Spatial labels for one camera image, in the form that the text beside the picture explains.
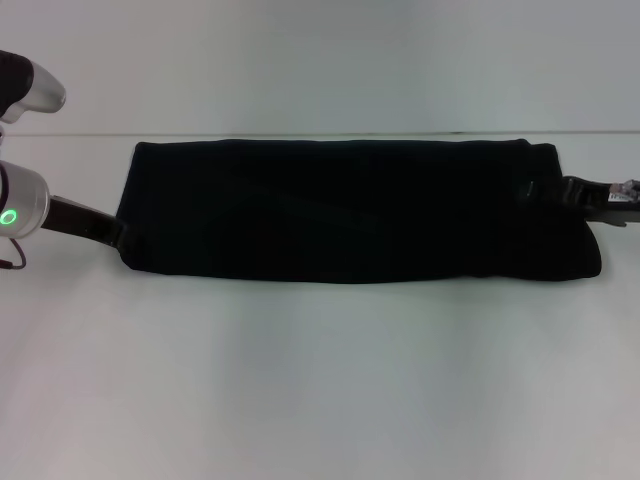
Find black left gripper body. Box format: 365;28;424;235
42;193;117;246

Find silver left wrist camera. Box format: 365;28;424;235
0;49;67;125

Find left gripper cable with plugs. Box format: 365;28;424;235
0;238;27;272

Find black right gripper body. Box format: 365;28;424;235
562;174;640;227

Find black t-shirt with white print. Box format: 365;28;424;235
113;137;602;286

